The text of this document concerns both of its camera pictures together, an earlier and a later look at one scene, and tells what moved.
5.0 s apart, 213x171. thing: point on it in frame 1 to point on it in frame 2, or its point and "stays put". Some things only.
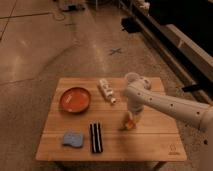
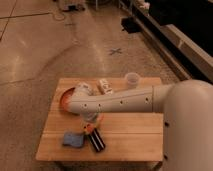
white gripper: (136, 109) to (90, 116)
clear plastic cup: (132, 76) stays put
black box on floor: (130, 24) stays put
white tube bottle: (106, 90) stays put
